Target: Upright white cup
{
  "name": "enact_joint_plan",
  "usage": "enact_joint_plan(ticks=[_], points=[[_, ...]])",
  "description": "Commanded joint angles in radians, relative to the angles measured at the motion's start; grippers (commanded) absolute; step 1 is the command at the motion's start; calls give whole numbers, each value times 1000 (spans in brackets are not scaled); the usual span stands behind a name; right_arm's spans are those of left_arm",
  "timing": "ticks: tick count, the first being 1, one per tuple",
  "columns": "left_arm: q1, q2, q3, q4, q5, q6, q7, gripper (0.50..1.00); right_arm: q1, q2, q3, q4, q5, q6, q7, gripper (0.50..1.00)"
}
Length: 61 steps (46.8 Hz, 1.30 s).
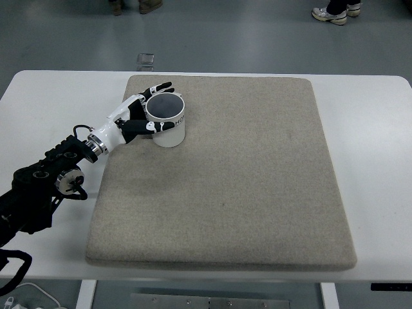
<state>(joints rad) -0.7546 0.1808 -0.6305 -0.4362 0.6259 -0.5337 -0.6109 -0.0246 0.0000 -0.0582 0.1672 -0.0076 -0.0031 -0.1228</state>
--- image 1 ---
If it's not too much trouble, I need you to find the white table leg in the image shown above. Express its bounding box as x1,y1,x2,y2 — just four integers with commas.
320,283,339,309
76,279,97,309

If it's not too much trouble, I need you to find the white cable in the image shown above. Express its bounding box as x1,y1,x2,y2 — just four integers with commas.
0,282,62,309

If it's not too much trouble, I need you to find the grey metal plate with screws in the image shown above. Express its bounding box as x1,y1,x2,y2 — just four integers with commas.
130,292,290,309

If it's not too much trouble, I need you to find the white ribbed cup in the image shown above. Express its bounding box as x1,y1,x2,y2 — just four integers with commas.
145,92,187,148

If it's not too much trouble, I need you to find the black table control panel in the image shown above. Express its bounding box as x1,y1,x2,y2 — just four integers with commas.
370,282,412,292

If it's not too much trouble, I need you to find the small clear plastic box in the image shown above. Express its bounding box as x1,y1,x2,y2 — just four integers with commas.
136,53,156,72

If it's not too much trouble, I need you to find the beige felt mat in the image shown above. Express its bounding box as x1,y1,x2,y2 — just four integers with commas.
85,74,358,271

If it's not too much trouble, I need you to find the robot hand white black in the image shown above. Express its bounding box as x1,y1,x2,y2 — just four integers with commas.
94,81,176,150

